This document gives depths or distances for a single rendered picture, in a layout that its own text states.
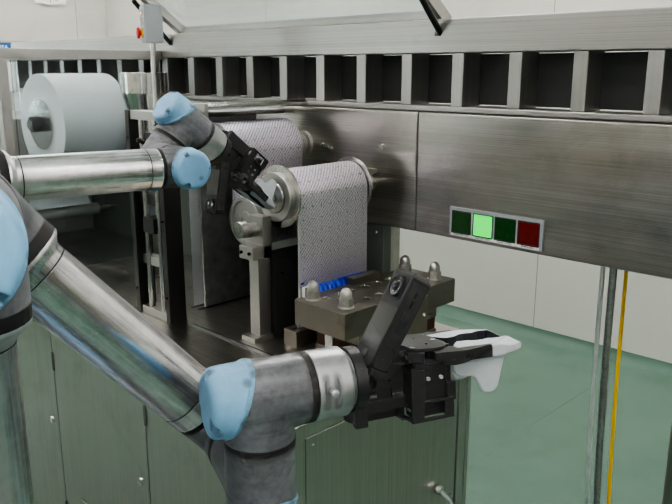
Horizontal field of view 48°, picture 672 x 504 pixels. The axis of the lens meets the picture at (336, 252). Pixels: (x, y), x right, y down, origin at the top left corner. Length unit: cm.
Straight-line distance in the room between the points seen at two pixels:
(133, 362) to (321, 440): 79
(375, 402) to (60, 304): 34
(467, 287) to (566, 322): 68
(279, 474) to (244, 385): 10
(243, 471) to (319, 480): 83
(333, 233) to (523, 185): 46
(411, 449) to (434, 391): 100
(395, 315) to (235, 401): 19
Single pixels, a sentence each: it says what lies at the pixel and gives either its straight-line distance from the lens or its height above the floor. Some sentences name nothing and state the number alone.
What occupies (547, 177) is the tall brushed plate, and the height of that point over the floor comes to 131.
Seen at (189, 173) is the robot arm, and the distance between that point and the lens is 139.
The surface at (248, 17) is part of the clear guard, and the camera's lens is 232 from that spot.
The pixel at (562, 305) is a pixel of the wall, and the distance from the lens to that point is 445.
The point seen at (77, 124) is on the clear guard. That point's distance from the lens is 256.
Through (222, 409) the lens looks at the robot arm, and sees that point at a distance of 74.
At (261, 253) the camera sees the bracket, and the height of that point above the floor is 112.
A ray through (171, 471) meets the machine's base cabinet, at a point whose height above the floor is 61.
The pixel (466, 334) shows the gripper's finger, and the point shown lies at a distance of 90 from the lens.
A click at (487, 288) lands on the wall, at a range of 469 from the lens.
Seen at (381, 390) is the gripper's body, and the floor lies 120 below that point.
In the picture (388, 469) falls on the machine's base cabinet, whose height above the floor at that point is 65.
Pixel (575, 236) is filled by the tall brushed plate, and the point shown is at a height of 120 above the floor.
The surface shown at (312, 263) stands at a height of 109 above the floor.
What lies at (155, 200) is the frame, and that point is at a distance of 195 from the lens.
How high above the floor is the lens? 154
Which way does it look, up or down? 14 degrees down
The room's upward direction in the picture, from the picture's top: straight up
